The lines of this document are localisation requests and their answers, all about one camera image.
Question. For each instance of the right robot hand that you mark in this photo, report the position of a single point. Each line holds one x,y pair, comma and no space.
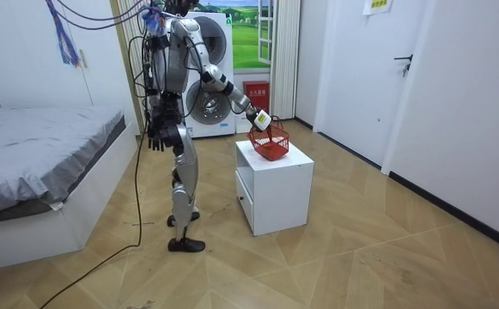
262,120

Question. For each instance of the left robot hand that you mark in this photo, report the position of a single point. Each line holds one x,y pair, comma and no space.
156,136

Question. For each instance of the red plastic basket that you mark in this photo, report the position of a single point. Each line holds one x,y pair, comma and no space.
275,148

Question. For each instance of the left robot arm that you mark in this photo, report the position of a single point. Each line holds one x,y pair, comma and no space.
159,64

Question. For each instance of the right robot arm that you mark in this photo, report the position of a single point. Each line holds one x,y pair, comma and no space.
215,78

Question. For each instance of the red box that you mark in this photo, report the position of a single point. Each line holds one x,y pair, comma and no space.
257,95

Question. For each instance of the robot legs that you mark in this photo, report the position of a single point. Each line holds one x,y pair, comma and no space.
186,165

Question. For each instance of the white pleated curtain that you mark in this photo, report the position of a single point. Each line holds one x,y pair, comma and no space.
285,60

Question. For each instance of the white bedside cabinet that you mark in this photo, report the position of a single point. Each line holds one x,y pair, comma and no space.
277,193

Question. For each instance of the robot body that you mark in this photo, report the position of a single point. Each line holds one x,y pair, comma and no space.
175,64

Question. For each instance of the white washing machine tower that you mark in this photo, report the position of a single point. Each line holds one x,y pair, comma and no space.
221,45

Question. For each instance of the beige pleated curtain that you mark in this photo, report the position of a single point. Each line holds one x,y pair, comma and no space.
124,38

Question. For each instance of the white door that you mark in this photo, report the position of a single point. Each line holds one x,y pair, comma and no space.
360,86

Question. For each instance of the grey bed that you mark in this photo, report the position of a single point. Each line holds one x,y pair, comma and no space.
38,146

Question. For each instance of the white wardrobe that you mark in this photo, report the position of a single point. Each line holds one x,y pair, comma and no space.
26,51

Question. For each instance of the green landscape wall poster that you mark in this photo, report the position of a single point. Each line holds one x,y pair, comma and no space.
245,40

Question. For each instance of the paper wall notice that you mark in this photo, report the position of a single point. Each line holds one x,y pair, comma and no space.
377,5

